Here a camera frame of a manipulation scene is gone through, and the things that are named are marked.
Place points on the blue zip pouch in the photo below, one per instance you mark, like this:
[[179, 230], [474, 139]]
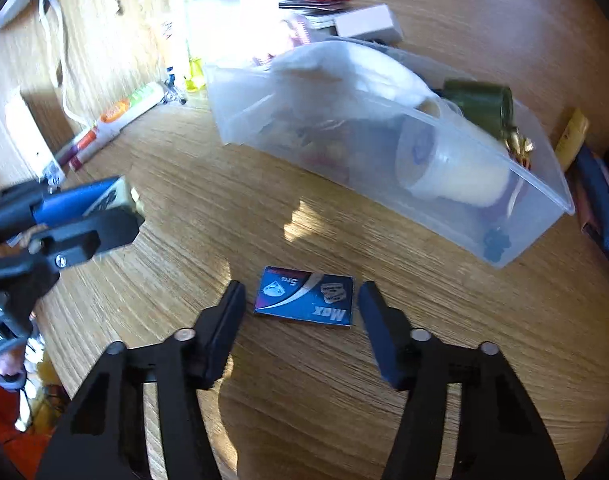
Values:
[[604, 200]]

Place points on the yellow green small bottle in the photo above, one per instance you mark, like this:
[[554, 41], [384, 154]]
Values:
[[195, 74]]

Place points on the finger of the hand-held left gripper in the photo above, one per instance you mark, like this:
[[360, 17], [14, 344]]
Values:
[[94, 235], [59, 205]]

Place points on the toothpaste tube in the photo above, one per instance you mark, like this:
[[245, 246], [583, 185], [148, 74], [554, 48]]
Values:
[[129, 110]]

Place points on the gold foil rose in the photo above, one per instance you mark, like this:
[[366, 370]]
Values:
[[519, 144]]

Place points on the black silver pen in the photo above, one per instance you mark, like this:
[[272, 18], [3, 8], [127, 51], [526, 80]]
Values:
[[174, 91]]

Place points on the white power strip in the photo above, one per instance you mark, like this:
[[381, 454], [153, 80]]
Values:
[[32, 135]]

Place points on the small white patterned box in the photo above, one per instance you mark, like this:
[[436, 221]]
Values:
[[112, 199]]

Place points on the white tissue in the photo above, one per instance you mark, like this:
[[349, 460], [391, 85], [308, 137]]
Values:
[[334, 70]]

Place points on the cream cup with clear lid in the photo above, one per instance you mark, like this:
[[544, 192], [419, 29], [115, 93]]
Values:
[[449, 175]]

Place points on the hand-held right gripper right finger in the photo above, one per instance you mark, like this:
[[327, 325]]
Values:
[[384, 340]]

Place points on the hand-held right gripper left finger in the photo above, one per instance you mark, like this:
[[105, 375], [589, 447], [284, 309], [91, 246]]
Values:
[[219, 340]]

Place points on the red white marker pen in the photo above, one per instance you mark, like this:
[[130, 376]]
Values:
[[79, 147]]

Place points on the white rectangular box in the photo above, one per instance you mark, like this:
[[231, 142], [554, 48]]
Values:
[[368, 22]]

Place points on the blue card pack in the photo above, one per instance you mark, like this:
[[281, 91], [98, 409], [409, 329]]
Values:
[[294, 305]]

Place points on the dark green bottle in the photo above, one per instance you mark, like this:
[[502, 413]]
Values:
[[477, 105]]

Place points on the clear plastic storage bin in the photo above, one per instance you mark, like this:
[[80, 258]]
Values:
[[364, 185]]

